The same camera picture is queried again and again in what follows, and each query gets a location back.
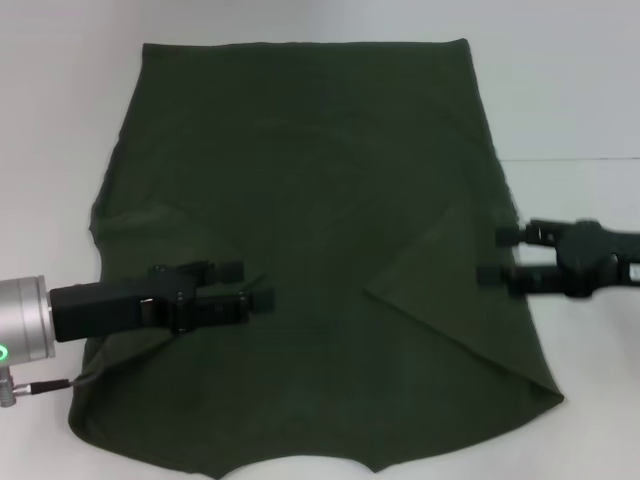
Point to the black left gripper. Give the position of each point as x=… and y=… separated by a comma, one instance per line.
x=110, y=310

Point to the dark green t-shirt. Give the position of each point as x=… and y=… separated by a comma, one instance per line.
x=300, y=175

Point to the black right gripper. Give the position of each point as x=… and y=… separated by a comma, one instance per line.
x=590, y=260

